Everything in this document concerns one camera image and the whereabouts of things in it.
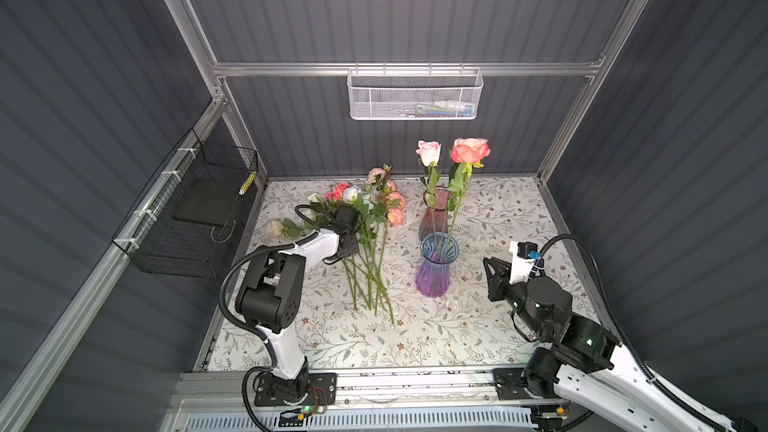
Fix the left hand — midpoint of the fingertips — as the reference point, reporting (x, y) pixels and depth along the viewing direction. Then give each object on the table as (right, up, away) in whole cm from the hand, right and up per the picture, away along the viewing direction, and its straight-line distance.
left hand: (345, 247), depth 97 cm
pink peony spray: (+15, +13, +8) cm, 21 cm away
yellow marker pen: (-25, +20, -15) cm, 35 cm away
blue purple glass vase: (+28, +2, -17) cm, 33 cm away
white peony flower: (+2, +17, +5) cm, 18 cm away
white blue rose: (-13, +17, +11) cm, 24 cm away
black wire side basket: (-36, +9, -25) cm, 45 cm away
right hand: (+39, 0, -27) cm, 47 cm away
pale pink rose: (-21, +6, +5) cm, 22 cm away
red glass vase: (+30, +10, +4) cm, 32 cm away
